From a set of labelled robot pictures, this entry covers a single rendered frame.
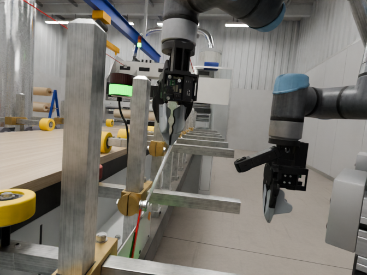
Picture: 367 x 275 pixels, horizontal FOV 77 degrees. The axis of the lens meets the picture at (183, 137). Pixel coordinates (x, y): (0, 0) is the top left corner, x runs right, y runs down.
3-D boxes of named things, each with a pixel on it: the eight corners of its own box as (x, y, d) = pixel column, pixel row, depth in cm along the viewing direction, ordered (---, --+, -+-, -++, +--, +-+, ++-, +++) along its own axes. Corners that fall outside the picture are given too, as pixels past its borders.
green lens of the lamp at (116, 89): (137, 97, 58) (138, 88, 58) (129, 95, 52) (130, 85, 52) (114, 95, 59) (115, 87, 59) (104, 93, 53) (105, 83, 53)
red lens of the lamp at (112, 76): (138, 87, 58) (138, 78, 58) (130, 83, 52) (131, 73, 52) (115, 85, 59) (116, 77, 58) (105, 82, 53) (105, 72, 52)
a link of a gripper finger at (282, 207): (291, 230, 54) (296, 192, 54) (266, 227, 55) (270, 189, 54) (287, 224, 58) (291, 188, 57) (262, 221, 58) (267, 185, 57)
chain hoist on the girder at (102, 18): (110, 39, 526) (111, 17, 522) (102, 33, 493) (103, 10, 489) (99, 39, 531) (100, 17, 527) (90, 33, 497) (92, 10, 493)
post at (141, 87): (137, 263, 60) (151, 78, 56) (133, 272, 57) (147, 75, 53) (125, 261, 61) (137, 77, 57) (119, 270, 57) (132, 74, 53)
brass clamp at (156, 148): (170, 151, 90) (171, 139, 90) (164, 157, 77) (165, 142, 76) (155, 150, 91) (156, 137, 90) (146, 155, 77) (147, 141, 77)
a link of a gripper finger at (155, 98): (151, 122, 50) (154, 81, 49) (150, 121, 52) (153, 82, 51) (172, 124, 51) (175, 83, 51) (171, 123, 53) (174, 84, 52)
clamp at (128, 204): (152, 198, 66) (153, 180, 66) (137, 217, 53) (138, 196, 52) (132, 196, 67) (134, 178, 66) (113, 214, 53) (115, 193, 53)
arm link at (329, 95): (360, 121, 55) (329, 118, 51) (318, 119, 65) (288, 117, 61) (365, 88, 54) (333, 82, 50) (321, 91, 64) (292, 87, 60)
